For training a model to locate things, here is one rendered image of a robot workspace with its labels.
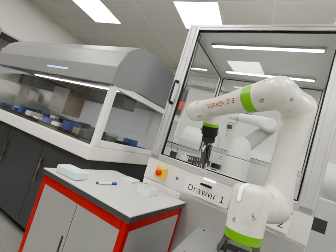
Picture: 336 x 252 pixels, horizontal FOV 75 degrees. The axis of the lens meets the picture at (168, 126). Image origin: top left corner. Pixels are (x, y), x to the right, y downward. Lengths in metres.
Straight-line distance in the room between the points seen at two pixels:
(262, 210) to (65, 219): 0.88
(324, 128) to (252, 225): 0.77
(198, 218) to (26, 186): 1.51
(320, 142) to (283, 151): 0.45
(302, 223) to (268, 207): 0.56
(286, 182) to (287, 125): 0.22
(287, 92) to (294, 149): 0.23
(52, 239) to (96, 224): 0.29
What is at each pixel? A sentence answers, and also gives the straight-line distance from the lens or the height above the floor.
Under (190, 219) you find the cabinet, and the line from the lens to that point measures 1.48.
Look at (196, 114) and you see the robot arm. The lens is 1.09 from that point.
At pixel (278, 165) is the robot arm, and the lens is 0.96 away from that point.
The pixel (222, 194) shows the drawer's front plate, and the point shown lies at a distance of 1.38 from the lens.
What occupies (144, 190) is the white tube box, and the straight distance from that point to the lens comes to 1.30.
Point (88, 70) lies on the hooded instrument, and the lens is 1.87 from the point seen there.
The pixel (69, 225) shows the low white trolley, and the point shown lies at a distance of 1.22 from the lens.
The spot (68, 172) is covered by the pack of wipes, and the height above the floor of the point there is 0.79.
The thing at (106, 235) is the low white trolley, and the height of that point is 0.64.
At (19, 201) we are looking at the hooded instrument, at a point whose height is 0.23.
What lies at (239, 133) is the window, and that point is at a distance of 1.42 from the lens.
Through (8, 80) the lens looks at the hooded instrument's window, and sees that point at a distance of 2.87.
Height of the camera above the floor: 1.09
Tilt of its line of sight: 4 degrees up
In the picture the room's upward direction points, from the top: 17 degrees clockwise
